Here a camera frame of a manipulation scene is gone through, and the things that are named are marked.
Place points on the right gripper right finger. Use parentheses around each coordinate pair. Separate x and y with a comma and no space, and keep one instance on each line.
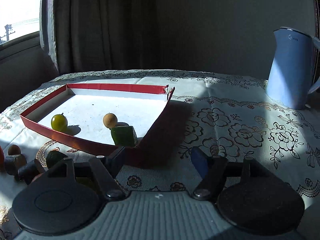
(247,195)

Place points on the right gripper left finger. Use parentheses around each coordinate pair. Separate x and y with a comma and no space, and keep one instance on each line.
(70,195)

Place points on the dark sugarcane piece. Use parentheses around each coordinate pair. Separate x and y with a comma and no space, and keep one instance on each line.
(13,162)
(29,171)

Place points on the brown longan fruit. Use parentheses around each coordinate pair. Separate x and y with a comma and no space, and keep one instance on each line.
(110,120)
(14,150)

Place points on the green tomato with stem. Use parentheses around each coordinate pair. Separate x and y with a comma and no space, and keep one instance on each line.
(59,122)

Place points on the green cucumber chunk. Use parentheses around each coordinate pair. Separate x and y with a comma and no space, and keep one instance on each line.
(124,136)

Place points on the large orange tangerine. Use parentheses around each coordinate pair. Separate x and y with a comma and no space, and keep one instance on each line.
(2,169)

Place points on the red shallow cardboard box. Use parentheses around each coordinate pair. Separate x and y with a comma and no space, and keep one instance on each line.
(85,104)

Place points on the white floral tablecloth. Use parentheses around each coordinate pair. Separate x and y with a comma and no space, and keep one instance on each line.
(231,116)

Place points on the blue electric kettle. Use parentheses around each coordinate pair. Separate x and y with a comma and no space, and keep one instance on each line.
(291,76)

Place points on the dark patterned curtain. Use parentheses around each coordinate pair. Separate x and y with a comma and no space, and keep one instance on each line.
(93,35)

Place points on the window frame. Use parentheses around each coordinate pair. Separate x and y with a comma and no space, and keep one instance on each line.
(20,21)

